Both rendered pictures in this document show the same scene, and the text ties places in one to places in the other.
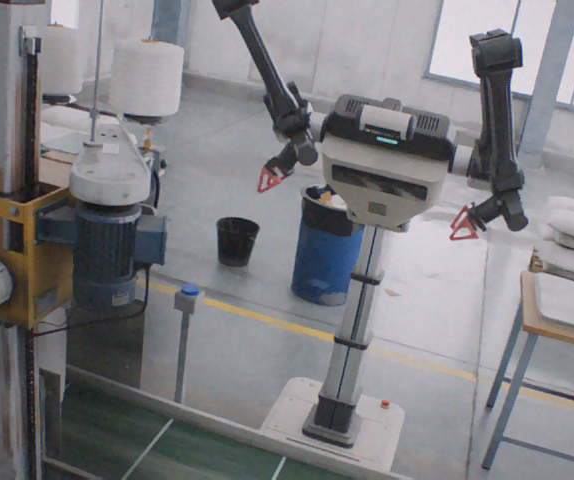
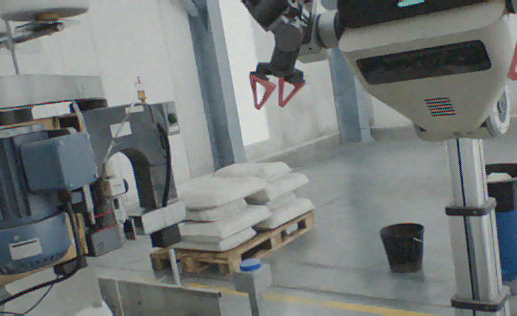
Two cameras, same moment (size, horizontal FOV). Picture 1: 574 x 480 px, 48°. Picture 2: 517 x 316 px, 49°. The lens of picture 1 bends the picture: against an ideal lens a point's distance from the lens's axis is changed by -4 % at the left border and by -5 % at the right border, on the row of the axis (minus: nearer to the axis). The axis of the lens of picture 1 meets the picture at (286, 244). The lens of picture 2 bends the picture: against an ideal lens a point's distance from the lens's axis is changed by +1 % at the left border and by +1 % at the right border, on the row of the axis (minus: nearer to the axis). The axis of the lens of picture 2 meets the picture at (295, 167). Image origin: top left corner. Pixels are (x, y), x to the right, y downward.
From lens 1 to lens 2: 0.95 m
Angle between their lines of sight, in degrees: 25
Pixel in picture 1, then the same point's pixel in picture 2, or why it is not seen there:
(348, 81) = not seen: outside the picture
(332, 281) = (509, 265)
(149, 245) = (41, 165)
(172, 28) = (351, 93)
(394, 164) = (428, 28)
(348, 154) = (369, 40)
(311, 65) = not seen: hidden behind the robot
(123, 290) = (26, 235)
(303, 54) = not seen: hidden behind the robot
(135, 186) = not seen: outside the picture
